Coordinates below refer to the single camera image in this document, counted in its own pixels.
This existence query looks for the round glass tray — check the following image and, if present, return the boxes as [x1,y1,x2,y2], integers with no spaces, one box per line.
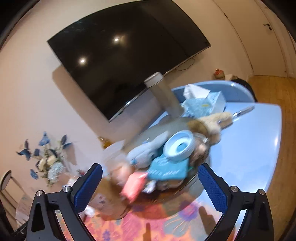
[123,117,211,204]

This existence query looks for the black wall television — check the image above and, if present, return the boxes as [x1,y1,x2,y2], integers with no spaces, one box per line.
[48,1,210,121]

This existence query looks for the grey cylindrical canister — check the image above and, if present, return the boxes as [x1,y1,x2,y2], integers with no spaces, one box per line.
[144,72,184,118]

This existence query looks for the orange floral table mat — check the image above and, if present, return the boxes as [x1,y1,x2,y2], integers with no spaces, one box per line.
[58,185,232,241]

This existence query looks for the beige plush toy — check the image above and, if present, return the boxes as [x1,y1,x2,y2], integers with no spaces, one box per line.
[187,111,232,167]

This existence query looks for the blue and white flower bouquet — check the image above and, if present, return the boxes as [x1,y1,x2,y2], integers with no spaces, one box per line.
[16,132,72,186]

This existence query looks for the tissue box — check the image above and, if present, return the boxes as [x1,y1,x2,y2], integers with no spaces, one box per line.
[181,84,226,118]

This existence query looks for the red small jar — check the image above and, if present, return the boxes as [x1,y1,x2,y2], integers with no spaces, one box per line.
[213,69,225,80]

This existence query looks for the white door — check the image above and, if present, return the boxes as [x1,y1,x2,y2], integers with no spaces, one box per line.
[215,1,295,77]

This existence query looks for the white blue bowl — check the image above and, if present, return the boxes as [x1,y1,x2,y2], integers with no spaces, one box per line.
[163,130,195,162]

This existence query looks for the teal cloth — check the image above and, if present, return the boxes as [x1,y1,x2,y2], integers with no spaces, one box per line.
[147,155,189,181]

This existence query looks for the amber glass bottle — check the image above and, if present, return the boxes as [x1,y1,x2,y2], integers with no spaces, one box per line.
[98,137,112,149]

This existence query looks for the light blue plush toy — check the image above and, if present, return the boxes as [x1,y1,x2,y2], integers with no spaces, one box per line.
[126,131,169,169]

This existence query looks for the pink pouch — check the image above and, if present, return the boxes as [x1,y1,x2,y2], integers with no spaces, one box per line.
[120,172,148,204]

